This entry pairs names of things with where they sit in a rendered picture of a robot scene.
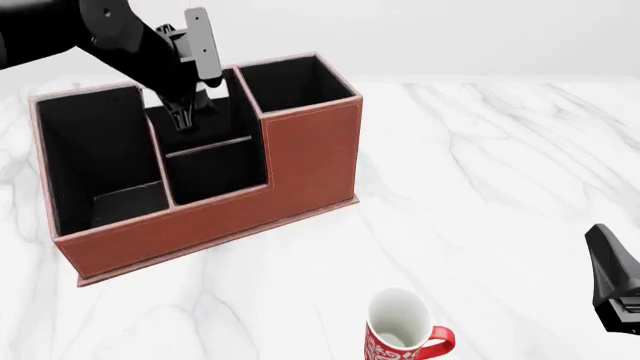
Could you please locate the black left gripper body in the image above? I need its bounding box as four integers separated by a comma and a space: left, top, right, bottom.
135, 55, 207, 107

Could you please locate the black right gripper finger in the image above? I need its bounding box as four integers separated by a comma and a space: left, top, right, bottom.
583, 222, 640, 303

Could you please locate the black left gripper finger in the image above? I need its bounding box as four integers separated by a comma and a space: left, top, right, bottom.
160, 97, 186, 132
182, 93, 203, 133

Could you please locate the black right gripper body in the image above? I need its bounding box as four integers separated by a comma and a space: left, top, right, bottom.
591, 284, 640, 335

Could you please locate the red-brown desk caddy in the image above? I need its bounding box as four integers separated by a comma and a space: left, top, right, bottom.
27, 51, 364, 289

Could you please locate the grey plate on black stalk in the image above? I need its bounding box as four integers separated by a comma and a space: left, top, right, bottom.
155, 6, 225, 90

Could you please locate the red patterned mug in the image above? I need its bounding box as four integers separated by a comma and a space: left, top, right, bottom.
363, 286, 457, 360

